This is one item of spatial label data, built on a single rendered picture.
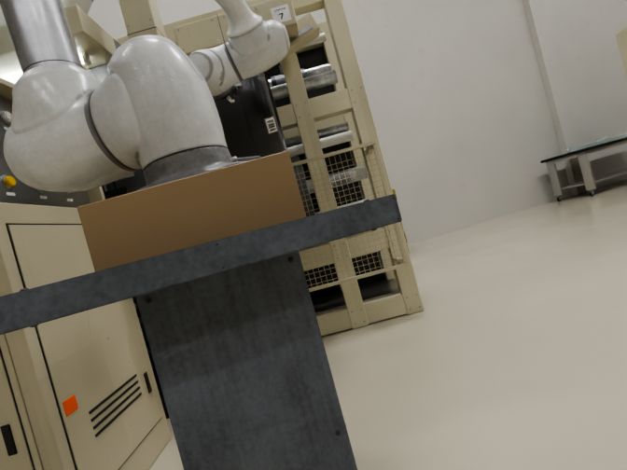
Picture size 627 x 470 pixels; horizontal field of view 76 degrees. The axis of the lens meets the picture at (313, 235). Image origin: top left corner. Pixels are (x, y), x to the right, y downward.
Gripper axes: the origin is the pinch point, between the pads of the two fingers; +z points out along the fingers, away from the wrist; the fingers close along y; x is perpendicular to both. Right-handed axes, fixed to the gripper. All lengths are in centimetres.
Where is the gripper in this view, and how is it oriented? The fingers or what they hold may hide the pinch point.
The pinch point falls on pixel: (229, 96)
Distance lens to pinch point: 151.8
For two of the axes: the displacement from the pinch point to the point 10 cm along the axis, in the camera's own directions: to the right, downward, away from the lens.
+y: -9.7, 2.6, 0.2
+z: -0.2, -1.6, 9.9
